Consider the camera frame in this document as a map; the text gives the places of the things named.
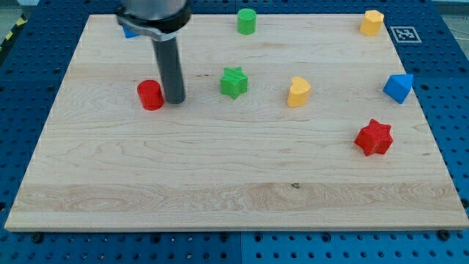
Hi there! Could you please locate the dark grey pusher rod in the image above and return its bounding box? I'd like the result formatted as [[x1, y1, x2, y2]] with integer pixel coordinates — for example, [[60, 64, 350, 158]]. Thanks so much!
[[152, 34, 186, 104]]

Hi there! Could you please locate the red cylinder block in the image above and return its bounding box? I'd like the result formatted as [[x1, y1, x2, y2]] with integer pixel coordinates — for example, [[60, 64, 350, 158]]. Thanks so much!
[[137, 80, 164, 111]]

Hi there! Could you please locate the blue block behind arm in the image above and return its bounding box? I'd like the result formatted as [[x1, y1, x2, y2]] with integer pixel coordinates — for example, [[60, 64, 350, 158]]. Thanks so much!
[[122, 27, 139, 38]]

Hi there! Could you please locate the wooden board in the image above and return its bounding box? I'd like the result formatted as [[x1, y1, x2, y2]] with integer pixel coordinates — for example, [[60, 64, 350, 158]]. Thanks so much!
[[5, 14, 468, 232]]

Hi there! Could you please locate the green star block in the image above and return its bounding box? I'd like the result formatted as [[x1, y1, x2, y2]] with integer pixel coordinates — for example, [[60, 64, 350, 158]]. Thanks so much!
[[221, 67, 248, 100]]

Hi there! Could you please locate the green cylinder block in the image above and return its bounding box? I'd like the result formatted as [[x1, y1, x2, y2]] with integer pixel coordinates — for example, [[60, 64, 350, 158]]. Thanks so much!
[[237, 8, 256, 35]]

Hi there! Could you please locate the yellow heart block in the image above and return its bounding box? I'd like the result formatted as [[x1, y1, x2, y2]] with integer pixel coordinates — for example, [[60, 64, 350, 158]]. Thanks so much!
[[287, 76, 311, 108]]

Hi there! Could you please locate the yellow hexagon block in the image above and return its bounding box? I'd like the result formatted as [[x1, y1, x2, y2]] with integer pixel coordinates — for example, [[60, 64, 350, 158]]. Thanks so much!
[[359, 10, 385, 37]]

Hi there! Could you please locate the red star block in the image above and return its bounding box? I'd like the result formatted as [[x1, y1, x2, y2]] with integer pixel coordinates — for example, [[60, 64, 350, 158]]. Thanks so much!
[[354, 119, 394, 156]]

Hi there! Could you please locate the blue triangle block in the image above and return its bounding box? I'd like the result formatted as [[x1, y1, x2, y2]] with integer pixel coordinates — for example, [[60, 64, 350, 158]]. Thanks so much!
[[383, 74, 414, 104]]

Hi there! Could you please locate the white fiducial marker tag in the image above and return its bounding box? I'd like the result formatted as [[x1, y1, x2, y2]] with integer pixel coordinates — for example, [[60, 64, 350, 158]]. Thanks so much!
[[390, 26, 421, 43]]

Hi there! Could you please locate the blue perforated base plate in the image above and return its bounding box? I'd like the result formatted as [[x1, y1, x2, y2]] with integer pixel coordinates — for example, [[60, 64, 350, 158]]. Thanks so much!
[[1, 1, 468, 263]]

